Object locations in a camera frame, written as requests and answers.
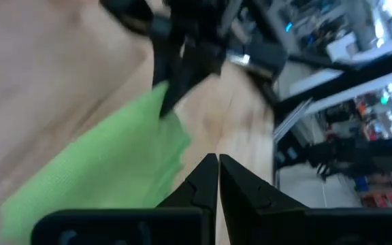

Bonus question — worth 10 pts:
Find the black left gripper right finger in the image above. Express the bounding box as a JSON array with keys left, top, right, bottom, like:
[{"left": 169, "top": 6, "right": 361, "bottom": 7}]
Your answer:
[{"left": 220, "top": 154, "right": 310, "bottom": 245}]

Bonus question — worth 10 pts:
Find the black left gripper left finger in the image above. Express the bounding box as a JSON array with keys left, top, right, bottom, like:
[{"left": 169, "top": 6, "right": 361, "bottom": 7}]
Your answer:
[{"left": 157, "top": 153, "right": 219, "bottom": 218}]

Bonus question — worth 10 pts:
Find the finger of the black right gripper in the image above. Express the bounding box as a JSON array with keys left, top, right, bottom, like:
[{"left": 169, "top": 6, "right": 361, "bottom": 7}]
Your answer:
[{"left": 158, "top": 45, "right": 218, "bottom": 119}]

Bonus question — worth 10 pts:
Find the green microfiber towel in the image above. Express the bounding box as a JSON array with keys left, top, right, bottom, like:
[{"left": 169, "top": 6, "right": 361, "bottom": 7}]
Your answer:
[{"left": 0, "top": 80, "right": 193, "bottom": 245}]

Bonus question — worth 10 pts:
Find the black pole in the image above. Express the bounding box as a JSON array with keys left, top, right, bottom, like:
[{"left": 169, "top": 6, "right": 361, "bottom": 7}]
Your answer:
[{"left": 274, "top": 46, "right": 392, "bottom": 116}]

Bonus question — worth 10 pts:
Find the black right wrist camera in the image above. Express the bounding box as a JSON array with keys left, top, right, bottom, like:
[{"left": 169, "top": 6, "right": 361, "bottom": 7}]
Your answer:
[{"left": 225, "top": 42, "right": 289, "bottom": 82}]

